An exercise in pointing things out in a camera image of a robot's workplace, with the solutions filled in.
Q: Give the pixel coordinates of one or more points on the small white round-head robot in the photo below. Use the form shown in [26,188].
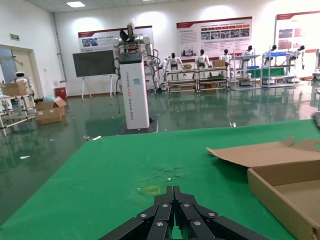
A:
[21,78]

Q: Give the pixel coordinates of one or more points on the light blue plastic bag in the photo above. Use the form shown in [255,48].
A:
[48,99]

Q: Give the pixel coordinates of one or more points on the open brown cardboard box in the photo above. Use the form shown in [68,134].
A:
[275,190]

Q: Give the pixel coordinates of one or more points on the grey wall pipe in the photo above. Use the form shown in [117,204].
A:
[59,45]

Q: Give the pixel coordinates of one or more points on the white pipe rack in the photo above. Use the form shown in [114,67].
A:
[22,107]

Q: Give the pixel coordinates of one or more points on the metal shelf with blue tray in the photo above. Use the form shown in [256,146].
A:
[275,72]
[252,72]

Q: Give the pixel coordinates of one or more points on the green exit sign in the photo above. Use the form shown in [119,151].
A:
[14,37]

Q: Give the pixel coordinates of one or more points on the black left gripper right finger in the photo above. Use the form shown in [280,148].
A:
[192,220]

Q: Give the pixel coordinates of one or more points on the brown cardboard carton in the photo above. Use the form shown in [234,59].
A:
[15,89]

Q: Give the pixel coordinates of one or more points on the white black humanoid robot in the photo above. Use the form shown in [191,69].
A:
[300,53]
[225,58]
[202,60]
[172,62]
[247,53]
[270,53]

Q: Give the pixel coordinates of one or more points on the small brown cardboard box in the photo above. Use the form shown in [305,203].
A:
[187,67]
[219,63]

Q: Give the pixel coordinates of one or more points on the red white wall info board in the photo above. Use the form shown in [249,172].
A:
[212,37]
[95,40]
[295,25]

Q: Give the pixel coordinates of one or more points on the black screen on stand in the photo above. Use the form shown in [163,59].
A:
[92,63]

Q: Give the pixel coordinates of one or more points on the open cardboard shipping box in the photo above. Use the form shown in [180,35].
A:
[48,117]

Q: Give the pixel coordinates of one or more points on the beige door with window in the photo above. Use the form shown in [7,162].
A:
[23,65]

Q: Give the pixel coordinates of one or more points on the red floor cabinet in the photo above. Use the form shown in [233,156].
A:
[60,93]

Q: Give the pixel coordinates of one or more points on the pipe rack with wooden shelves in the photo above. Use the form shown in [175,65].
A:
[212,79]
[181,81]

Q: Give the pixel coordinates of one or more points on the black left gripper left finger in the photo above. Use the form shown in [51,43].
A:
[160,220]

